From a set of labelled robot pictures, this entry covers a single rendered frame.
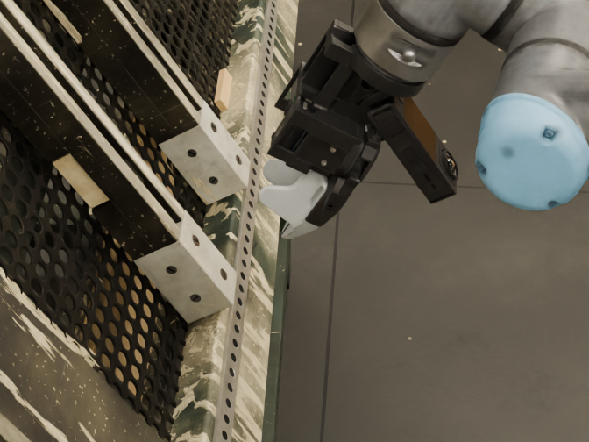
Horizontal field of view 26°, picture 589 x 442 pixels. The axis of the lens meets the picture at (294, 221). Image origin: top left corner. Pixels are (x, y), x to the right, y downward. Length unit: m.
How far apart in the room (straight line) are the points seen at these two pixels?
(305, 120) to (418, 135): 0.10
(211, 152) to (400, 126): 0.77
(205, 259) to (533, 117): 0.84
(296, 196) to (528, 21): 0.27
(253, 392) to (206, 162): 0.34
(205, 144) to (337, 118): 0.75
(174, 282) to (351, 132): 0.63
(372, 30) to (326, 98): 0.08
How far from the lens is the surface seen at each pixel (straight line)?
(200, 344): 1.63
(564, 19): 0.94
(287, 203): 1.10
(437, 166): 1.07
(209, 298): 1.63
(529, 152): 0.84
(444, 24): 0.97
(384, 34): 0.98
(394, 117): 1.03
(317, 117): 1.02
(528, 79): 0.87
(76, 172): 1.53
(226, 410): 1.56
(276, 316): 2.68
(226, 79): 2.08
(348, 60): 1.01
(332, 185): 1.06
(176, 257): 1.59
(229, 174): 1.80
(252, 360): 1.68
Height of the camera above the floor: 2.06
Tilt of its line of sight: 40 degrees down
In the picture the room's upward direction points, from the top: straight up
